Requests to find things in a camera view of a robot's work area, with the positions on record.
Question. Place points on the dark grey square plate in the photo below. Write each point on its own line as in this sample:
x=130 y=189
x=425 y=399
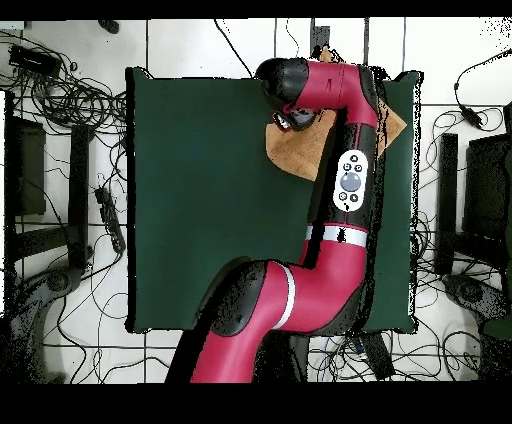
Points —
x=320 y=36

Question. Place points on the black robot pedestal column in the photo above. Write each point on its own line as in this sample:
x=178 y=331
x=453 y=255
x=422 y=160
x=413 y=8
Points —
x=284 y=358

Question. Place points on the grey square floor frame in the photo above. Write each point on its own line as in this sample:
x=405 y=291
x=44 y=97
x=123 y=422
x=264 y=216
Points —
x=366 y=40

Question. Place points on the dark stand foot with knob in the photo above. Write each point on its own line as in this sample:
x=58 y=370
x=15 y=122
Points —
x=58 y=280
x=470 y=292

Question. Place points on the black electronics box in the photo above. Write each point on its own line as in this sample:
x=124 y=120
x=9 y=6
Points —
x=34 y=60

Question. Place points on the dark green table cloth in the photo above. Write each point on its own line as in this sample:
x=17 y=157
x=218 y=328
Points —
x=200 y=220

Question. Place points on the long black power strip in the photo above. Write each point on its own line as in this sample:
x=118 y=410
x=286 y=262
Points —
x=378 y=356

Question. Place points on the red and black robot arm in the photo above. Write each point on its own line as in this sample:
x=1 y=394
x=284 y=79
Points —
x=332 y=84

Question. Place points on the tan terry towel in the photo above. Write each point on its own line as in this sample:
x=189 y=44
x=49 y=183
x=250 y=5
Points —
x=300 y=152

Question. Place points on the dark flat panel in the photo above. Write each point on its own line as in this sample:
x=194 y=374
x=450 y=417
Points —
x=30 y=168
x=488 y=180

